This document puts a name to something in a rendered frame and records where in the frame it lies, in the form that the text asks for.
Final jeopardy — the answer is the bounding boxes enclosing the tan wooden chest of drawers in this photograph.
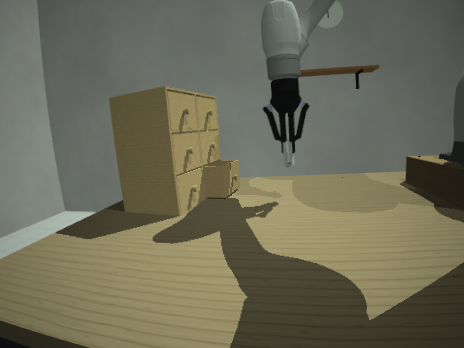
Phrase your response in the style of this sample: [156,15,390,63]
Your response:
[109,86,221,216]

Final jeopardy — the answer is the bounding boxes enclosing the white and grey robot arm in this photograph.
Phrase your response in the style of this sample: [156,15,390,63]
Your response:
[261,0,464,165]

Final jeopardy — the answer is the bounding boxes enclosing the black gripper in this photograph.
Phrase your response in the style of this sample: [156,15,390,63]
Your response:
[263,78,310,166]

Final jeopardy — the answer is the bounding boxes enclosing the tan wooden drawer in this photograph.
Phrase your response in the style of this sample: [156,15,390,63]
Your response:
[171,132,201,173]
[176,168,204,213]
[199,130,220,163]
[167,91,197,130]
[202,160,240,198]
[196,96,217,128]

